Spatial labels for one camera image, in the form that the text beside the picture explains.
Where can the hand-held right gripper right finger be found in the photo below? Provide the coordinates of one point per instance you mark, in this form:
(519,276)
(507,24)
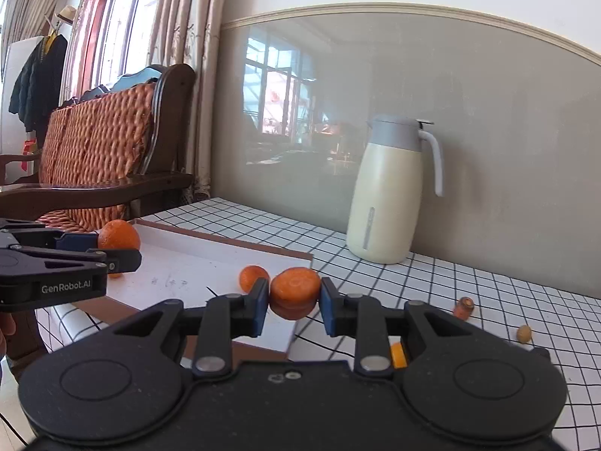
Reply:
(328,309)

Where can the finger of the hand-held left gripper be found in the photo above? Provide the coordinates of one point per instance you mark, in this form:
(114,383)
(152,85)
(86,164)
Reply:
(122,261)
(77,241)

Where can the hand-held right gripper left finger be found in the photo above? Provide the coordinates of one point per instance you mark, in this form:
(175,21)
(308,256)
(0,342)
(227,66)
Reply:
(260,307)

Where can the large orange tangerine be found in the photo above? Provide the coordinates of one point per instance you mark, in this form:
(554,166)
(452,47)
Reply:
(119,236)

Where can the thick orange carrot chunk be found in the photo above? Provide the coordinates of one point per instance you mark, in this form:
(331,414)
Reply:
(296,286)

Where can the brown-edged white cardboard box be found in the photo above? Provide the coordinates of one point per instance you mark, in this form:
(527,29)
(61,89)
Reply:
(188,263)

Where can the small carrot end piece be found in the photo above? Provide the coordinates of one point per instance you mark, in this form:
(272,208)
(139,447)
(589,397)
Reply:
(464,309)

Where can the brown longan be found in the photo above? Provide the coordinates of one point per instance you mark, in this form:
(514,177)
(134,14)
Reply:
(524,333)

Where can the carrot piece on board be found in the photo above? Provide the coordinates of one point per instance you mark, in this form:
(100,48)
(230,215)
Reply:
(250,277)

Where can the thin orange carrot slice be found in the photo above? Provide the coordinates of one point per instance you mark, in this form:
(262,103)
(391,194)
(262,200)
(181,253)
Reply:
(399,356)

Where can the orange woven seat cushion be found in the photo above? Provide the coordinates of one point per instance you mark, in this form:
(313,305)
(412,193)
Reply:
(94,141)

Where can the red paper ornament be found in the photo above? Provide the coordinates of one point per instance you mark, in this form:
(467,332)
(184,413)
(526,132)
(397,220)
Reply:
(29,146)

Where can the cream thermos jug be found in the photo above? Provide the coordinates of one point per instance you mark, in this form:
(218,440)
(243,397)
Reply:
(385,197)

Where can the white checked tablecloth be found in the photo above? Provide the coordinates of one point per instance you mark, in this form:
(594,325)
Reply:
(469,282)

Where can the dark wooden sofa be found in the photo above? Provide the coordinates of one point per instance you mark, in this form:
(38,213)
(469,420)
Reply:
(173,117)

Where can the black jacket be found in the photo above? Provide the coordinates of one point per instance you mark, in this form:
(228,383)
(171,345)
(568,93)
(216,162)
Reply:
(40,84)

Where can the blue cloth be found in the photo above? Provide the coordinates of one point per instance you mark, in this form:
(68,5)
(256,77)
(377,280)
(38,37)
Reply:
(141,75)

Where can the straw hat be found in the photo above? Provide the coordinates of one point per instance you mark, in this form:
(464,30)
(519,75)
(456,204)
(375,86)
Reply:
(65,13)

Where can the red-framed window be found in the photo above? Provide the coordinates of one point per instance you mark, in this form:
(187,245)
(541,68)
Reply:
(136,9)

